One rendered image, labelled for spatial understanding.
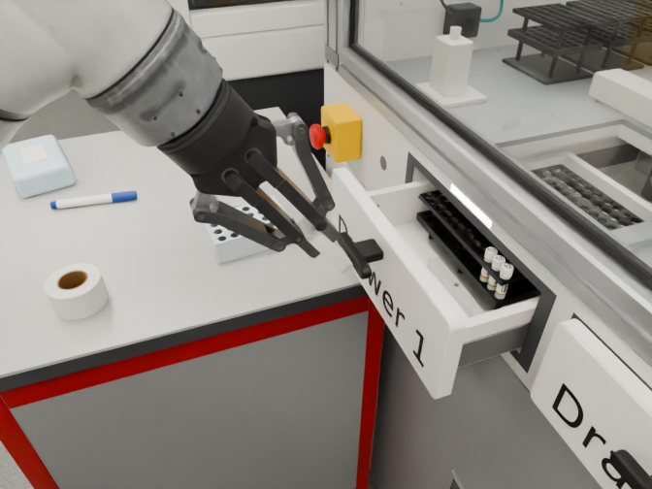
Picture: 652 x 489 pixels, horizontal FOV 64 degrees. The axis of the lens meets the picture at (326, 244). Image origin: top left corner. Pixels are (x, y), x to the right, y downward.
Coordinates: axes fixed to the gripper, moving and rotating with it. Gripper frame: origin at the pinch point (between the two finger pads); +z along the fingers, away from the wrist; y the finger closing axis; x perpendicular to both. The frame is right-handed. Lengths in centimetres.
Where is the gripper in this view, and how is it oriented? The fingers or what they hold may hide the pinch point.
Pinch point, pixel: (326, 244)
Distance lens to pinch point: 54.1
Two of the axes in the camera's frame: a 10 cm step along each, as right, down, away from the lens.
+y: 7.7, -6.3, -1.3
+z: 5.4, 5.2, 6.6
